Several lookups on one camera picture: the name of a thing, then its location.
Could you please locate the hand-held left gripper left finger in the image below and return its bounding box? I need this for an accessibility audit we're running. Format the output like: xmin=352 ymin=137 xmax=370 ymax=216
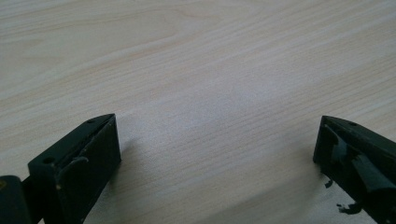
xmin=27 ymin=113 xmax=122 ymax=224

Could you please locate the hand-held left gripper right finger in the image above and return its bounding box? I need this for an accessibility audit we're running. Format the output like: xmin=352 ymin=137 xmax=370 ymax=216
xmin=312 ymin=115 xmax=396 ymax=224

